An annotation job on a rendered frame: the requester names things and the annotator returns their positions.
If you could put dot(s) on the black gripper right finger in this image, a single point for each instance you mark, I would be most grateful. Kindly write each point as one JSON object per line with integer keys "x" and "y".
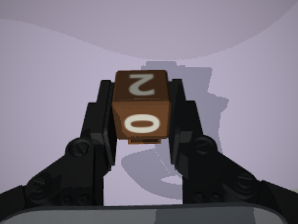
{"x": 208, "y": 176}

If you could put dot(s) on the brown number cube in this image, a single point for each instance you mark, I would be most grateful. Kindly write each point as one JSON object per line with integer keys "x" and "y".
{"x": 141, "y": 104}

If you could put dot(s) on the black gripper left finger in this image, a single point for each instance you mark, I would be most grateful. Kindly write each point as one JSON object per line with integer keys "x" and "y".
{"x": 78, "y": 175}

